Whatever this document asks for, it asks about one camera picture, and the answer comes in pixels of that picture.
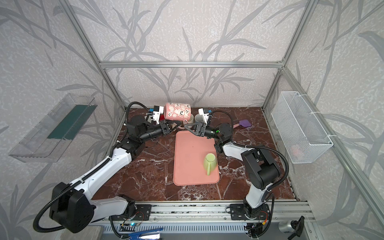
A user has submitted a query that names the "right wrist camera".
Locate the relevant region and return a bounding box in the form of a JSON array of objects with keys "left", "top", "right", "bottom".
[{"left": 198, "top": 108, "right": 212, "bottom": 125}]

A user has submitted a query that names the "purple pink spatula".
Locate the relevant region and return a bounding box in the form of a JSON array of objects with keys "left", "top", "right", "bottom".
[{"left": 233, "top": 119, "right": 252, "bottom": 129}]

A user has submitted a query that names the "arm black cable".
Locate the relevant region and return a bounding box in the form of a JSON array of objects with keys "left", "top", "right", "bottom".
[
  {"left": 32, "top": 101, "right": 151, "bottom": 240},
  {"left": 209, "top": 109, "right": 290, "bottom": 238}
]

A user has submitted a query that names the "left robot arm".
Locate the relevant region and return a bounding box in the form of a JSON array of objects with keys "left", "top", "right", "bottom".
[{"left": 49, "top": 116, "right": 182, "bottom": 233}]

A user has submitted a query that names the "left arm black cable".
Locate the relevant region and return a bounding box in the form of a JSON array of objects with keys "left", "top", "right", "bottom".
[{"left": 32, "top": 101, "right": 151, "bottom": 240}]

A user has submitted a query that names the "clear plastic wall shelf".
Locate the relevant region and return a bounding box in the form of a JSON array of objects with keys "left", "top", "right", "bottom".
[{"left": 9, "top": 94, "right": 98, "bottom": 163}]

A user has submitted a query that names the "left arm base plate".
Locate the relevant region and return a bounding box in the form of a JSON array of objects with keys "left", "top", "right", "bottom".
[{"left": 112, "top": 204, "right": 152, "bottom": 222}]

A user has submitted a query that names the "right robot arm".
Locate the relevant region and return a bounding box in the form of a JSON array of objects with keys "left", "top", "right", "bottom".
[{"left": 185, "top": 122, "right": 289, "bottom": 220}]

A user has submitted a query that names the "black clamp knob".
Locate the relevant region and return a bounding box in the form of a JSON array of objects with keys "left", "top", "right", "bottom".
[{"left": 279, "top": 216, "right": 305, "bottom": 240}]

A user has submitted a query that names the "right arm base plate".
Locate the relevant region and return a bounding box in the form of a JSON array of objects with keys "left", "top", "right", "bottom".
[{"left": 226, "top": 204, "right": 270, "bottom": 221}]

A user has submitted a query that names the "pink patterned mug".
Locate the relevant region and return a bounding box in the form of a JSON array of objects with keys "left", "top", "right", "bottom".
[{"left": 164, "top": 103, "right": 191, "bottom": 122}]

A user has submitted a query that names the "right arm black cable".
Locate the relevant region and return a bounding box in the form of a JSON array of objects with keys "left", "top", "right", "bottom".
[{"left": 209, "top": 109, "right": 290, "bottom": 238}]

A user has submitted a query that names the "blue dotted mug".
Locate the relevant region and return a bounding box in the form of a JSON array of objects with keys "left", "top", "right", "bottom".
[{"left": 195, "top": 114, "right": 205, "bottom": 123}]

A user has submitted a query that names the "white mug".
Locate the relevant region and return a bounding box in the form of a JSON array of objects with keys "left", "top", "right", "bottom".
[{"left": 184, "top": 114, "right": 195, "bottom": 124}]

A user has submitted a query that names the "aluminium front rail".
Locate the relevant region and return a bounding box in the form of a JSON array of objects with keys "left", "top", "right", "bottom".
[{"left": 113, "top": 200, "right": 316, "bottom": 233}]

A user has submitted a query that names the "white wire basket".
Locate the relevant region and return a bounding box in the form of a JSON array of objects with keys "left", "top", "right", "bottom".
[{"left": 272, "top": 91, "right": 334, "bottom": 164}]

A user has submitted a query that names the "pink plastic tray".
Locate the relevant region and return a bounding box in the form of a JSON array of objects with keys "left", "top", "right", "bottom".
[{"left": 174, "top": 131, "right": 220, "bottom": 186}]

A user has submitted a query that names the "light green mug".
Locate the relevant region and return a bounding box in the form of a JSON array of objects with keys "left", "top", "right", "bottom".
[{"left": 203, "top": 153, "right": 217, "bottom": 176}]

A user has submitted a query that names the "blue handled tool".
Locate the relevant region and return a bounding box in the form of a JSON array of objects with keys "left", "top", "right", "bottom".
[{"left": 128, "top": 228, "right": 163, "bottom": 240}]

